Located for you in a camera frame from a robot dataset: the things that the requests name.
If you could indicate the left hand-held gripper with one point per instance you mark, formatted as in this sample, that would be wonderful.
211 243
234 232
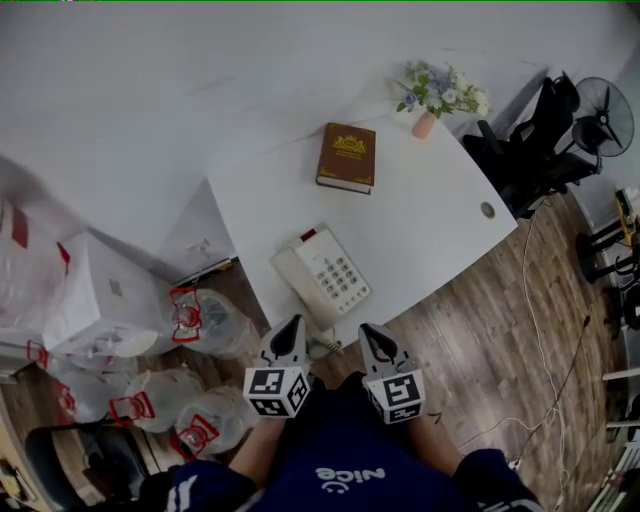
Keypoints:
272 390

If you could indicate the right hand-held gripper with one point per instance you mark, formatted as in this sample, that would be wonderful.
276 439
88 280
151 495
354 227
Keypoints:
397 395

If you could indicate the person's left forearm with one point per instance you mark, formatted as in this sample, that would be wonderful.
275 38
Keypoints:
260 450

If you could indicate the person's right forearm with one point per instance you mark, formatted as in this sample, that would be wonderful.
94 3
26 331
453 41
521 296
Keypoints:
435 445

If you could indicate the person's navy shirt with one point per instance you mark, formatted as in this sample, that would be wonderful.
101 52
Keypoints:
345 450

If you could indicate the white desk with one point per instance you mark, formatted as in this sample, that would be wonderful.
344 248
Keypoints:
425 210

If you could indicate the brown hardcover book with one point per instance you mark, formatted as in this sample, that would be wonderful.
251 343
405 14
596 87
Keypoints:
347 155

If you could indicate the pink vase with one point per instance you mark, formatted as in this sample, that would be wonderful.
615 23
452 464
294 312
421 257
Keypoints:
424 125

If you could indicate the black-legged side table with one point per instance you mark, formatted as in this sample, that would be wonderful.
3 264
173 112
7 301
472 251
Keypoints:
600 255

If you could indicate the black mesh office chair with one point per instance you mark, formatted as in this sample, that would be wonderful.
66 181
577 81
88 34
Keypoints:
530 150

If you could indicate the white metal rack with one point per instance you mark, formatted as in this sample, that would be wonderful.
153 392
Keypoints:
625 430

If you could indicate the white blue flower bouquet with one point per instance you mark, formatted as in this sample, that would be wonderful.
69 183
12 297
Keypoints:
440 90

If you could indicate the pile of clear plastic bags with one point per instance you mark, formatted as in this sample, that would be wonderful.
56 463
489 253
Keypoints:
30 260

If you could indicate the black floor fan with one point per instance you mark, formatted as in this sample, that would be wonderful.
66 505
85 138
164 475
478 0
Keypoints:
602 117

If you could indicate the white wall socket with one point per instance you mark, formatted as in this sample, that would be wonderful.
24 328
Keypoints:
200 247

